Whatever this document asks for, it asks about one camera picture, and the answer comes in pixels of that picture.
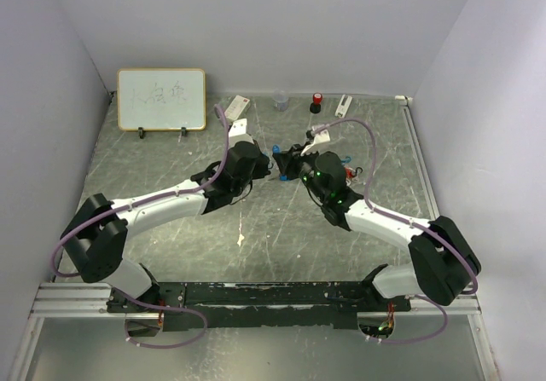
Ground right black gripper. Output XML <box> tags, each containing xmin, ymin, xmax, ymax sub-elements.
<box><xmin>274</xmin><ymin>141</ymin><xmax>328</xmax><ymax>204</ymax></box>

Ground red key tag with key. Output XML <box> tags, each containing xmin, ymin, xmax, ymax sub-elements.
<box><xmin>345</xmin><ymin>167</ymin><xmax>357</xmax><ymax>178</ymax></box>

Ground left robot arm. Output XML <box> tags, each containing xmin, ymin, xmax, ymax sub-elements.
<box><xmin>61</xmin><ymin>141</ymin><xmax>270</xmax><ymax>312</ymax></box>

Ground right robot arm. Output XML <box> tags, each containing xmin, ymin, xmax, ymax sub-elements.
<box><xmin>273</xmin><ymin>145</ymin><xmax>482</xmax><ymax>311</ymax></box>

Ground red black stamp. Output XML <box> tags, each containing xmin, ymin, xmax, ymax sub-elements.
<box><xmin>310</xmin><ymin>93</ymin><xmax>323</xmax><ymax>114</ymax></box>

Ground clear plastic cup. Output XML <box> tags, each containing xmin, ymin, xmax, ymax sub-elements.
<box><xmin>272</xmin><ymin>89</ymin><xmax>289</xmax><ymax>112</ymax></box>

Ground white rectangular device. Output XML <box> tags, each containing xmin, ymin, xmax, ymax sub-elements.
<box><xmin>334</xmin><ymin>95</ymin><xmax>353</xmax><ymax>118</ymax></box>

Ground white red cardboard box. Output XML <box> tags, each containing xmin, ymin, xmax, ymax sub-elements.
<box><xmin>224</xmin><ymin>95</ymin><xmax>250</xmax><ymax>123</ymax></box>

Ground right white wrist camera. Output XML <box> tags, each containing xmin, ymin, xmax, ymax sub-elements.
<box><xmin>300</xmin><ymin>125</ymin><xmax>331</xmax><ymax>156</ymax></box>

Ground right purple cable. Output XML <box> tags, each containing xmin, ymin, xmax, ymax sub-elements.
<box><xmin>315</xmin><ymin>118</ymin><xmax>478</xmax><ymax>344</ymax></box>

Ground purple cable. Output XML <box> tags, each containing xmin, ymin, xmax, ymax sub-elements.
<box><xmin>50</xmin><ymin>103</ymin><xmax>234</xmax><ymax>349</ymax></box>
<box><xmin>315</xmin><ymin>118</ymin><xmax>478</xmax><ymax>344</ymax></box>

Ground white whiteboard wooden frame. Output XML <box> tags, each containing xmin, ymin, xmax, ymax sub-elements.
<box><xmin>116</xmin><ymin>68</ymin><xmax>206</xmax><ymax>132</ymax></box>

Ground right side aluminium rail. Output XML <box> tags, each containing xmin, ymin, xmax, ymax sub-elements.
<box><xmin>393</xmin><ymin>95</ymin><xmax>440</xmax><ymax>220</ymax></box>

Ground aluminium rail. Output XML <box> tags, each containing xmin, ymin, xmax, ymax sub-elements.
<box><xmin>393</xmin><ymin>95</ymin><xmax>440</xmax><ymax>220</ymax></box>
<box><xmin>30</xmin><ymin>280</ymin><xmax>482</xmax><ymax>319</ymax></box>

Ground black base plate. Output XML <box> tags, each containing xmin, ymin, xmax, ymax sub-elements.
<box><xmin>106</xmin><ymin>280</ymin><xmax>413</xmax><ymax>333</ymax></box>

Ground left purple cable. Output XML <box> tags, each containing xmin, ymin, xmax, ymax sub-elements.
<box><xmin>50</xmin><ymin>103</ymin><xmax>234</xmax><ymax>349</ymax></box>

